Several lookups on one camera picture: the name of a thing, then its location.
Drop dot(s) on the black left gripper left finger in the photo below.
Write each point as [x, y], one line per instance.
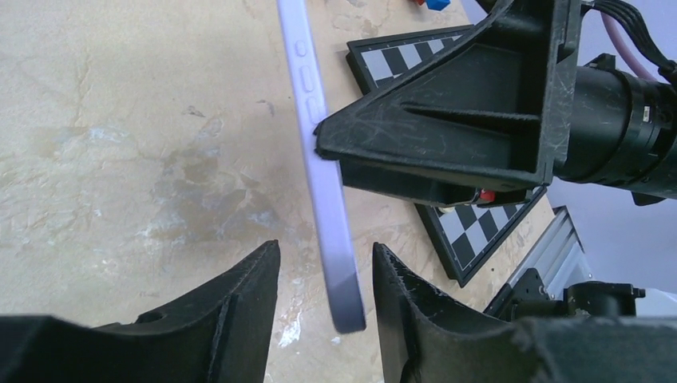
[218, 332]

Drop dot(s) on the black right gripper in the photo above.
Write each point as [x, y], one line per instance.
[492, 111]

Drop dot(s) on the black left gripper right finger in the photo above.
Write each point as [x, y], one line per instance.
[427, 336]

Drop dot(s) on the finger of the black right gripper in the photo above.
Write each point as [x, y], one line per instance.
[446, 183]

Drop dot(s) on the phone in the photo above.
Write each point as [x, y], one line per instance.
[324, 177]

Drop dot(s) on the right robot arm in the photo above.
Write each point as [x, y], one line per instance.
[623, 128]

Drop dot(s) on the black white chessboard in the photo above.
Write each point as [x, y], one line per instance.
[464, 237]

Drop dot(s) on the colourful toy brick car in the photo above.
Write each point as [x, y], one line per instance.
[437, 5]

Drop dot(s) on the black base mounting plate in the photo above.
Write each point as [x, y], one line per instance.
[527, 298]

